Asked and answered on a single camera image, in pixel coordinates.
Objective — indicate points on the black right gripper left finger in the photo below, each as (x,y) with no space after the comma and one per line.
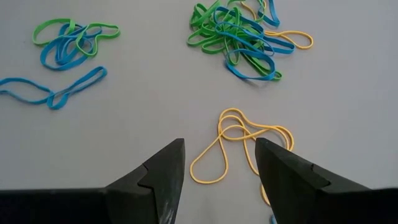
(140,202)

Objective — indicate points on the yellow rubber band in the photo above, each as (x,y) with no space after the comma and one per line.
(264,196)
(248,7)
(308,39)
(192,168)
(236,110)

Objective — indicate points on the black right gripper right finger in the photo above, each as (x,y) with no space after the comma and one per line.
(311,199)

